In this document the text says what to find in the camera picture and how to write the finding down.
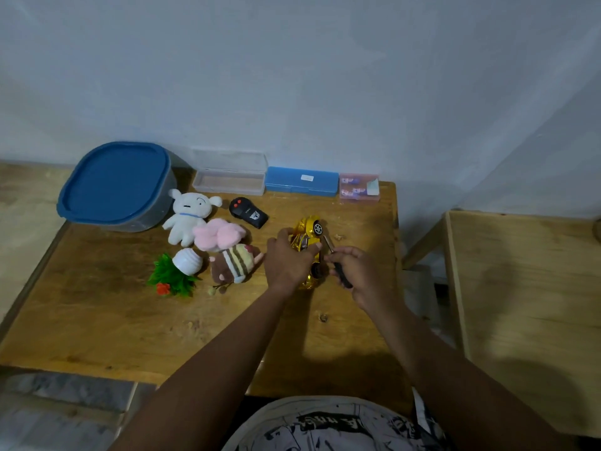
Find brown striped plush toy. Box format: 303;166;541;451
208;243;265;296

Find white plush dog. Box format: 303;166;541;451
162;189;223;247

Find small artificial plant white pot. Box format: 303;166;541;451
147;248;204;298

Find person's left hand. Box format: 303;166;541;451
263;227;323;294

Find black remote control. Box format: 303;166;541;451
229;197;269;230

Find yellow toy car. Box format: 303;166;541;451
288;216;326;291

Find pink small box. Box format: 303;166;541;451
339;173;380;203

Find person's right hand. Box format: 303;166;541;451
324;246;392;311

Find person's right forearm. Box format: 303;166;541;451
367;296;571;451

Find person's printed white shirt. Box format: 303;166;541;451
222;395;454;451

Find blue plastic case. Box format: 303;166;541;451
265;166;340;198

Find grey container with blue lid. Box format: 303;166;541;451
57;142;177;233

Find person's left forearm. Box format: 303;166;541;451
109;285;301;451

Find wooden side table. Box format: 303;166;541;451
402;210;601;439

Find black handled screwdriver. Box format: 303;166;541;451
322;235;353;290

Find clear plastic box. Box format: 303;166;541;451
192;148;268;197

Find pink plush toy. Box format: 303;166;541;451
193;218;248;253

